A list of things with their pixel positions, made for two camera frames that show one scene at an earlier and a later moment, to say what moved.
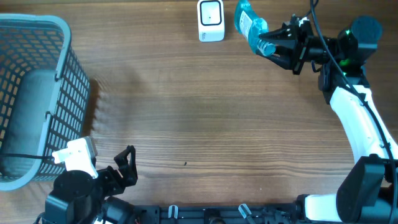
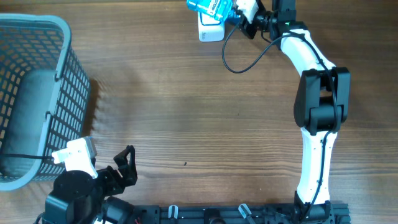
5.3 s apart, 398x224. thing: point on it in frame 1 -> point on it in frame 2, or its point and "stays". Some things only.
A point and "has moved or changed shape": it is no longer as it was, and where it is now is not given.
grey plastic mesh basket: (44, 93) stays
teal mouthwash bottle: (250, 27) has moved or changed shape
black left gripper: (117, 185) stays
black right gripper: (300, 42) -> (247, 27)
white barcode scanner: (211, 18) stays
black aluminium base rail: (278, 213) stays
